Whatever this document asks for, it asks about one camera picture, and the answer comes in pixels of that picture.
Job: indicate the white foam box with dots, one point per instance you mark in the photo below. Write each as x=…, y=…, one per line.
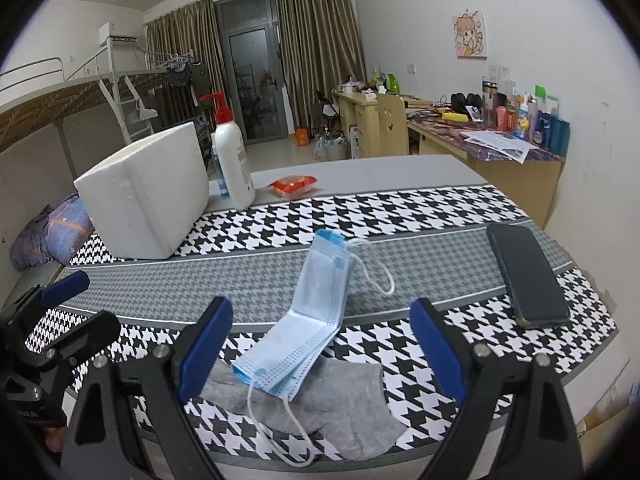
x=145, y=195

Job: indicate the houndstooth table mat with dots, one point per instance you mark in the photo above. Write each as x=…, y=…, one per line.
x=425, y=260

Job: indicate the blue face mask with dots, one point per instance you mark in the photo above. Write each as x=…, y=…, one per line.
x=315, y=280

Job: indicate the loft bed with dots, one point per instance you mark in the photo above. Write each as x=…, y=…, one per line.
x=75, y=100

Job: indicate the yellow packet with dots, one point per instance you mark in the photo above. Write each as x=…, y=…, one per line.
x=455, y=116

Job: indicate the long wooden desk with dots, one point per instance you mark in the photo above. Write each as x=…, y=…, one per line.
x=525, y=185

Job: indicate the black bags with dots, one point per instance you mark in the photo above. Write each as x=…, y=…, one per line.
x=465, y=102

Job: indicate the person's left hand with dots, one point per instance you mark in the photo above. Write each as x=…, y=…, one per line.
x=55, y=440

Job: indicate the grey sock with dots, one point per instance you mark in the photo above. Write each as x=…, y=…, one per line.
x=345, y=400

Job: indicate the wide brown curtain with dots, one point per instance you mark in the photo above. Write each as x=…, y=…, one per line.
x=320, y=45

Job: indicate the teal blue bottle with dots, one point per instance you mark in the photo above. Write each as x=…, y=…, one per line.
x=560, y=137

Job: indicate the black smartphone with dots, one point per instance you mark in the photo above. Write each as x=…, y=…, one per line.
x=527, y=275

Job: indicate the glass balcony door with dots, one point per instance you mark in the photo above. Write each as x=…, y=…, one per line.
x=250, y=60

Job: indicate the small wooden desk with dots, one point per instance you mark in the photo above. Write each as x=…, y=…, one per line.
x=365, y=125

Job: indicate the green bottle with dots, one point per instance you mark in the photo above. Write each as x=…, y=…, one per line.
x=393, y=85

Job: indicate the cartoon wall poster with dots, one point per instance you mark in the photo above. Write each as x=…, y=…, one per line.
x=470, y=35

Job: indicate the wooden chair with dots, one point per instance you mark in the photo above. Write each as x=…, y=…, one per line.
x=392, y=125

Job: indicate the blue labelled bottle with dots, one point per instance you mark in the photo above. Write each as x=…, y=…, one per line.
x=542, y=130

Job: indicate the white bed ladder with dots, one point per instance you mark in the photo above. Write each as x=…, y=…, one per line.
x=142, y=112

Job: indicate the pink bottle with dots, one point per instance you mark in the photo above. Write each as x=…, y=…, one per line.
x=501, y=117

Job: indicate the green card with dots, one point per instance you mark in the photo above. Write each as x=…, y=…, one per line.
x=540, y=92

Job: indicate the white pump bottle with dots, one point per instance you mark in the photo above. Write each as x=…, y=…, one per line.
x=232, y=160

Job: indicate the white air conditioner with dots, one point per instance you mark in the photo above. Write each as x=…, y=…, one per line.
x=120, y=30

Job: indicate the orange bag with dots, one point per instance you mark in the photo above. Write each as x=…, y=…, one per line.
x=301, y=137

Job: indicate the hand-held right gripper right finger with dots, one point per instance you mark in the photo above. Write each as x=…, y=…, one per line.
x=440, y=355

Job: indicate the hanging dark clothes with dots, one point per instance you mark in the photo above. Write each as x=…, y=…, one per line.
x=179, y=75

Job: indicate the white paper sheets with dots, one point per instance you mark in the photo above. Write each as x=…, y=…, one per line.
x=500, y=142

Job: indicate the clear plastic water bottle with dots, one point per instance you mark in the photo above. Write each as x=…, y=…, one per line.
x=220, y=180

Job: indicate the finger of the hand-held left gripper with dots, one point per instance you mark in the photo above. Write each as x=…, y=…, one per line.
x=95, y=332
x=65, y=287

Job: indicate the patterned blue cloth bundle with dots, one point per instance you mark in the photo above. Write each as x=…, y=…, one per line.
x=50, y=232

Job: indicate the narrow brown curtain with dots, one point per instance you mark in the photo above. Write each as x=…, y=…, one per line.
x=195, y=45

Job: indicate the orange snack packet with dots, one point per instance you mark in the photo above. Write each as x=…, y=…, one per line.
x=295, y=186

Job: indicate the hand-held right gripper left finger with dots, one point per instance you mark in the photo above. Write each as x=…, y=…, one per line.
x=205, y=350

